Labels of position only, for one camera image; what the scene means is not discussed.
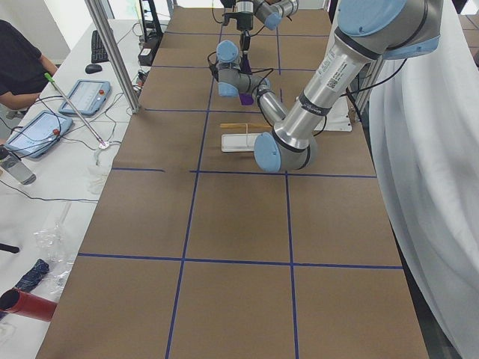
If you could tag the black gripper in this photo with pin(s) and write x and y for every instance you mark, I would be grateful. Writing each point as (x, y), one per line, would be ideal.
(245, 23)

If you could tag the purple towel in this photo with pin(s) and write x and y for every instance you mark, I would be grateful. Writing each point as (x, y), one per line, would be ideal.
(247, 84)

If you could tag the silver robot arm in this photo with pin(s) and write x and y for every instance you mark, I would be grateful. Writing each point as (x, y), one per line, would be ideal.
(366, 31)
(270, 13)

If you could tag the white rack base tray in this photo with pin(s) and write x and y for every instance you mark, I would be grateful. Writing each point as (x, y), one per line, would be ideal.
(237, 143)

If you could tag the black power adapter box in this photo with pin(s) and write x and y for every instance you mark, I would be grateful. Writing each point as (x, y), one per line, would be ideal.
(146, 57)

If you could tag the black keyboard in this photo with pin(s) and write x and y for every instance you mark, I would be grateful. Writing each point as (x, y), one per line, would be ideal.
(98, 50)

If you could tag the black computer mouse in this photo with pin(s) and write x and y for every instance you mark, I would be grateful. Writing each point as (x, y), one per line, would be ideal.
(93, 68)

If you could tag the blue teach pendant far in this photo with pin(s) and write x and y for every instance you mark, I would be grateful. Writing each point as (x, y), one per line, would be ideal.
(88, 96)

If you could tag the blue teach pendant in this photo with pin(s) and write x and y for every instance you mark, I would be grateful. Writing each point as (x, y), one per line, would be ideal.
(38, 135)
(88, 96)

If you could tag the white curtain sheet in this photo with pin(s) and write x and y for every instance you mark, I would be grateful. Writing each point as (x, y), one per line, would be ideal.
(424, 138)

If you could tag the blue teach pendant near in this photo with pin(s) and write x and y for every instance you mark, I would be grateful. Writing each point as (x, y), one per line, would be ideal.
(38, 135)

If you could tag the person in black shirt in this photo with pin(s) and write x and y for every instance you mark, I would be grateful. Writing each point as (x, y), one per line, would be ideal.
(23, 69)

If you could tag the clear plastic wrap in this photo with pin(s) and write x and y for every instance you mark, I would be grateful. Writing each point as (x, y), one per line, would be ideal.
(55, 250)

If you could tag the dark blue folded cloth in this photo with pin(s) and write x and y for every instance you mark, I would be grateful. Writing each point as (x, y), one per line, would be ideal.
(33, 277)

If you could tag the black marker pen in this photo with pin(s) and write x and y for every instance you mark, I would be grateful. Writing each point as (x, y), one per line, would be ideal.
(9, 248)

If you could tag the red cylinder tube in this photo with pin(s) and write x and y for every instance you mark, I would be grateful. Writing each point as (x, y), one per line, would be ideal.
(15, 301)

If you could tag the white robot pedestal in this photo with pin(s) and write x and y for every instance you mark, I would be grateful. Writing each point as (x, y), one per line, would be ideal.
(338, 119)

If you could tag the grey aluminium frame post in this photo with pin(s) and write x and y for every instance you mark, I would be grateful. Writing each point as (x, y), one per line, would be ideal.
(100, 19)

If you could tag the green handled reach stick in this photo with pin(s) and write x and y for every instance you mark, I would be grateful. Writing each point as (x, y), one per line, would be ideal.
(68, 108)

